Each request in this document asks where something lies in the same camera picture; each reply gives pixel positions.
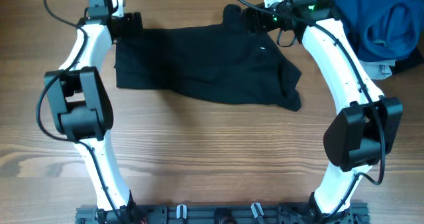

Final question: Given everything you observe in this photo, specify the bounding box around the black t-shirt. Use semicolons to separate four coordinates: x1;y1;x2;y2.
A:
115;4;301;111

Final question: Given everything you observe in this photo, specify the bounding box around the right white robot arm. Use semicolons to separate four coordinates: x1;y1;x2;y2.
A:
245;0;403;221

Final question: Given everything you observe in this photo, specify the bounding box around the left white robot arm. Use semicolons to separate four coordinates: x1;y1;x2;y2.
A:
36;0;145;223

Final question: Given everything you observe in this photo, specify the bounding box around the blue garment on pile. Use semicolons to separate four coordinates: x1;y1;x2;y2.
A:
330;0;423;62

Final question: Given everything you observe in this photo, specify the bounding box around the white folded garment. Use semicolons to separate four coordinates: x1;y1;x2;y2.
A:
360;60;396;80

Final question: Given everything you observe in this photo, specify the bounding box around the black garment under pile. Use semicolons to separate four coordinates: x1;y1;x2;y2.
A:
391;47;423;75

